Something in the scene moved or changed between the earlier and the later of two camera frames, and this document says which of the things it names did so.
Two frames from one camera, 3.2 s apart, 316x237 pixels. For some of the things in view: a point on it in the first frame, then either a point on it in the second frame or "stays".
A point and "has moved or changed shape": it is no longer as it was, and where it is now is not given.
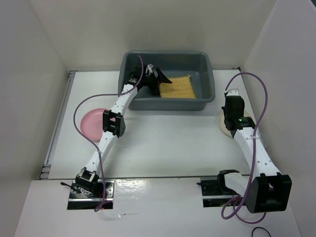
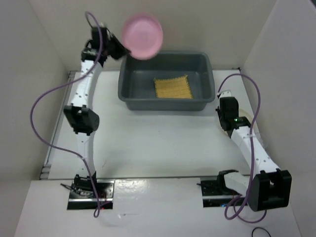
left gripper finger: (161, 77) to (120, 44)
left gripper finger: (154, 89) to (122, 51)
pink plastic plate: (92, 124) has moved or changed shape
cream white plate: (223, 126) stays
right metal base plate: (215, 193) stays
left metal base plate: (78, 200) stays
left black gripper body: (149, 80) to (111, 46)
